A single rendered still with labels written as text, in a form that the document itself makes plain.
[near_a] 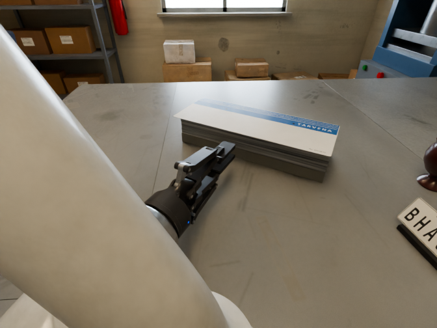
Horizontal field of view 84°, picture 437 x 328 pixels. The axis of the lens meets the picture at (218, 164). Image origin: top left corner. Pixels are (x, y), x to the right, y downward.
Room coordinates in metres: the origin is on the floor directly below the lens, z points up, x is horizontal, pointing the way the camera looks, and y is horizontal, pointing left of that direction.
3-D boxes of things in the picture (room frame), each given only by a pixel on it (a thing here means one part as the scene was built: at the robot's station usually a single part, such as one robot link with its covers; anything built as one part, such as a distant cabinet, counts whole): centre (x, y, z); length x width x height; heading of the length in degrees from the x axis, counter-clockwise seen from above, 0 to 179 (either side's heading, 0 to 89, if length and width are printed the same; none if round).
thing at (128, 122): (0.67, 0.39, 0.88); 0.99 x 0.45 x 0.03; 4
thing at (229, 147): (0.41, -0.01, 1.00); 0.07 x 0.03 x 0.01; 151
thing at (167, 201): (0.28, 0.07, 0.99); 0.09 x 0.07 x 0.08; 151
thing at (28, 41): (3.06, 2.11, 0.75); 0.42 x 0.21 x 0.24; 91
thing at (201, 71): (3.19, 0.38, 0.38); 0.60 x 0.40 x 0.26; 94
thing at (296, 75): (3.25, -0.99, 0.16); 0.50 x 0.38 x 0.32; 104
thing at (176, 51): (3.19, 0.46, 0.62); 0.36 x 0.29 x 0.22; 94
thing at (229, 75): (3.22, -0.36, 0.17); 0.55 x 0.41 x 0.35; 94
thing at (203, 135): (0.59, -0.10, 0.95); 0.40 x 0.13 x 0.09; 62
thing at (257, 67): (3.25, -0.41, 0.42); 0.41 x 0.36 x 0.15; 94
